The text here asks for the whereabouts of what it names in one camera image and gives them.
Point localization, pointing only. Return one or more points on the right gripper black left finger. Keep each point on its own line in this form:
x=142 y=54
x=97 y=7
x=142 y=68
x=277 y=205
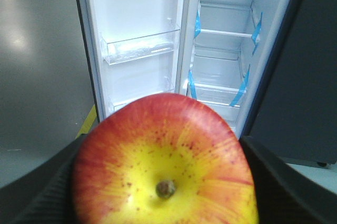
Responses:
x=44 y=194

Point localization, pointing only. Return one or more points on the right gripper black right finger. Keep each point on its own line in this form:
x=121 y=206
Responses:
x=284 y=195

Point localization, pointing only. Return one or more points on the red yellow apple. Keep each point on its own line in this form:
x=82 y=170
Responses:
x=165 y=158

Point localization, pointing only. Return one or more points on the grey fridge with open door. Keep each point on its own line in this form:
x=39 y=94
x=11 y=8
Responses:
x=268 y=68

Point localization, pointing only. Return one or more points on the white open fridge door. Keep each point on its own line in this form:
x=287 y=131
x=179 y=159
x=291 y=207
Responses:
x=117 y=20

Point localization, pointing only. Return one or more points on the yellow floor tape line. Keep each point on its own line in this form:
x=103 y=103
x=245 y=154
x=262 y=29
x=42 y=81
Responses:
x=88 y=122

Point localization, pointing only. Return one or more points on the clear lower door bin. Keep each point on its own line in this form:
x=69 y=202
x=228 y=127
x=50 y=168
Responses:
x=122 y=93

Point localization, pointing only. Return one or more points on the clear door bin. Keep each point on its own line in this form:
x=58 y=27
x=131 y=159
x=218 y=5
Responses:
x=122 y=93
x=139 y=48

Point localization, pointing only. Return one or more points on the clear upper door bin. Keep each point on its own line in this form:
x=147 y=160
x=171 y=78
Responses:
x=139 y=48

